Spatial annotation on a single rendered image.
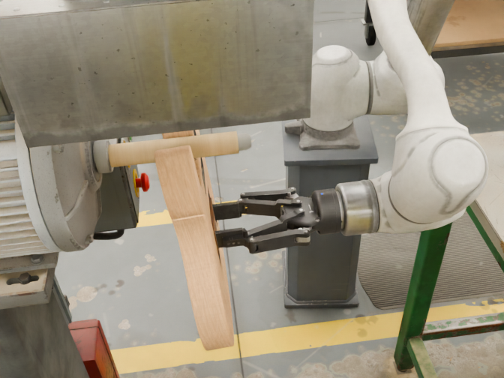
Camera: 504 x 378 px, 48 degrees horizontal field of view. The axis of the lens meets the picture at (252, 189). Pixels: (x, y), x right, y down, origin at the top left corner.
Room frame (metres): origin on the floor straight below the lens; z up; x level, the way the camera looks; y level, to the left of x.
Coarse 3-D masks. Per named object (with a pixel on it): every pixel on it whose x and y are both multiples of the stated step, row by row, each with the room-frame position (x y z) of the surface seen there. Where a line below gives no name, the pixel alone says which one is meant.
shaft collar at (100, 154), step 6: (96, 144) 0.64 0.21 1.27; (102, 144) 0.64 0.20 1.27; (108, 144) 0.65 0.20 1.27; (96, 150) 0.63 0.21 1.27; (102, 150) 0.63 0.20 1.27; (96, 156) 0.62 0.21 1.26; (102, 156) 0.62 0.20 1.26; (108, 156) 0.63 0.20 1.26; (96, 162) 0.62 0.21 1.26; (102, 162) 0.62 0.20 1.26; (108, 162) 0.62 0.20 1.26; (96, 168) 0.62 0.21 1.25; (102, 168) 0.62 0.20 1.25; (108, 168) 0.62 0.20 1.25
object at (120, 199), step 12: (120, 168) 0.83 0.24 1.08; (132, 168) 0.91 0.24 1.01; (108, 180) 0.83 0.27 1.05; (120, 180) 0.83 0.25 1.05; (132, 180) 0.88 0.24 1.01; (108, 192) 0.83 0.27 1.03; (120, 192) 0.83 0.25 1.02; (132, 192) 0.85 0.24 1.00; (108, 204) 0.83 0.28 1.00; (120, 204) 0.83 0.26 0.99; (132, 204) 0.84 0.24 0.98; (108, 216) 0.83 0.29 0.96; (120, 216) 0.83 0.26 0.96; (132, 216) 0.83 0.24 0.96; (96, 228) 0.82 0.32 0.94; (108, 228) 0.82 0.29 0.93; (120, 228) 0.83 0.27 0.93; (132, 228) 0.83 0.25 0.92
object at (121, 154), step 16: (112, 144) 0.65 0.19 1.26; (128, 144) 0.65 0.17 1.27; (144, 144) 0.64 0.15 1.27; (160, 144) 0.64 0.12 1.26; (176, 144) 0.64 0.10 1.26; (192, 144) 0.64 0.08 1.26; (208, 144) 0.64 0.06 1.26; (224, 144) 0.64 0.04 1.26; (112, 160) 0.63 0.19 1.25; (128, 160) 0.63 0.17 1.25; (144, 160) 0.63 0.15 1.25
